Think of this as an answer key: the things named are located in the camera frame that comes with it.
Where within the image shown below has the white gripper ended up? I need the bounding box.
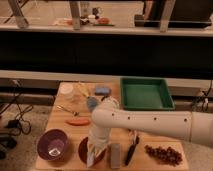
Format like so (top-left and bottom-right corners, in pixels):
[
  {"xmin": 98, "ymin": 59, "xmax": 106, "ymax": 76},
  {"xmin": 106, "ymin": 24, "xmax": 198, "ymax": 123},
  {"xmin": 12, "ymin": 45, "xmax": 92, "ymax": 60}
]
[{"xmin": 87, "ymin": 125, "xmax": 110, "ymax": 155}]

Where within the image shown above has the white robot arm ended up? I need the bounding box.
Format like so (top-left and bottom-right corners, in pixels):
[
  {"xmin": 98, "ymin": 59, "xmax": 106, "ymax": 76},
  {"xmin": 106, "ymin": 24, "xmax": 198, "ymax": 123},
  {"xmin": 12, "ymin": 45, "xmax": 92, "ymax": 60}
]
[{"xmin": 87, "ymin": 98, "xmax": 213, "ymax": 154}]

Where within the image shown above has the purple bowl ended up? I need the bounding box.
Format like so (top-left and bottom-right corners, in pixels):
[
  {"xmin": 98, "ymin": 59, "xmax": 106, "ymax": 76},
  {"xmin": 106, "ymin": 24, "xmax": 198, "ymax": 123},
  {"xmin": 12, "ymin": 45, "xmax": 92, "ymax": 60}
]
[{"xmin": 37, "ymin": 129, "xmax": 69, "ymax": 161}]

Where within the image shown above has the orange carrot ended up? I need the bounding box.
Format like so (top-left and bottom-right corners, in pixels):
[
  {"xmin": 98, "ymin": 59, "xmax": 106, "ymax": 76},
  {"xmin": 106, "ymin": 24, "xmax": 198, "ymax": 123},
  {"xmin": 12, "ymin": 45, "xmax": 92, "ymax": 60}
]
[{"xmin": 65, "ymin": 119, "xmax": 90, "ymax": 126}]

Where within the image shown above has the metal spoon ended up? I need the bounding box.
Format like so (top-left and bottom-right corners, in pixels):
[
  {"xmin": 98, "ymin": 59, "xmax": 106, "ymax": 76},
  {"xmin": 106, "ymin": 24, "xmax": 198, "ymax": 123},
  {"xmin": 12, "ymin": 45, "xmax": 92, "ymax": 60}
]
[{"xmin": 57, "ymin": 105, "xmax": 79, "ymax": 116}]

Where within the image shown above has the grey blue cloth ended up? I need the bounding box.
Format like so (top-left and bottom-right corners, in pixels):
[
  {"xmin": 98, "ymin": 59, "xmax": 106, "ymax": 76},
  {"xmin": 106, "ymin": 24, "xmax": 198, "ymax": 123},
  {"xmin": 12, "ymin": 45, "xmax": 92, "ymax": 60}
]
[{"xmin": 87, "ymin": 96, "xmax": 99, "ymax": 112}]

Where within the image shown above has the blue sponge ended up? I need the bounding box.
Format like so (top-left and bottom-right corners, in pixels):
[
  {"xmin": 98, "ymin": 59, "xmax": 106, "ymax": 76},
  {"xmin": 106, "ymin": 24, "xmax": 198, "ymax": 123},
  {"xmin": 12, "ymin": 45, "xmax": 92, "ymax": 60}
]
[{"xmin": 95, "ymin": 86, "xmax": 111, "ymax": 95}]

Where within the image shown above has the yellow banana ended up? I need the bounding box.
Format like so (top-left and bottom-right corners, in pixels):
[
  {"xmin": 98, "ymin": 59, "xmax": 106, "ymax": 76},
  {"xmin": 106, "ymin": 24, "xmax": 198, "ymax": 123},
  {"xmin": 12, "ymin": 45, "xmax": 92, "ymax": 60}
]
[{"xmin": 78, "ymin": 83, "xmax": 90, "ymax": 98}]

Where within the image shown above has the green plastic tray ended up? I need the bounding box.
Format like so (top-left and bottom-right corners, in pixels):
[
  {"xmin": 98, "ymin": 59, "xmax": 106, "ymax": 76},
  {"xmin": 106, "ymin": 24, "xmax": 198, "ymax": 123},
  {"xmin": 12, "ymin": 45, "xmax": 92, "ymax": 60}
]
[{"xmin": 120, "ymin": 78, "xmax": 175, "ymax": 111}]

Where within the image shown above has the bunch of red grapes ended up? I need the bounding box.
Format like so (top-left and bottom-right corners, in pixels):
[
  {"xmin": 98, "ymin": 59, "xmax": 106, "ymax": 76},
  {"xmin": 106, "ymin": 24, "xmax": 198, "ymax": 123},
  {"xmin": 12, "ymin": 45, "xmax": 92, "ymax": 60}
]
[{"xmin": 145, "ymin": 145, "xmax": 183, "ymax": 166}]

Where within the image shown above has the black handled knife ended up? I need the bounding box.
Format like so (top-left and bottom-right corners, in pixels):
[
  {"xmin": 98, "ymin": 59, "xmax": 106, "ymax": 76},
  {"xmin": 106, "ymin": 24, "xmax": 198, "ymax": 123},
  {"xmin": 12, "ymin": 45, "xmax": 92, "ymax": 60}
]
[{"xmin": 125, "ymin": 136, "xmax": 140, "ymax": 166}]

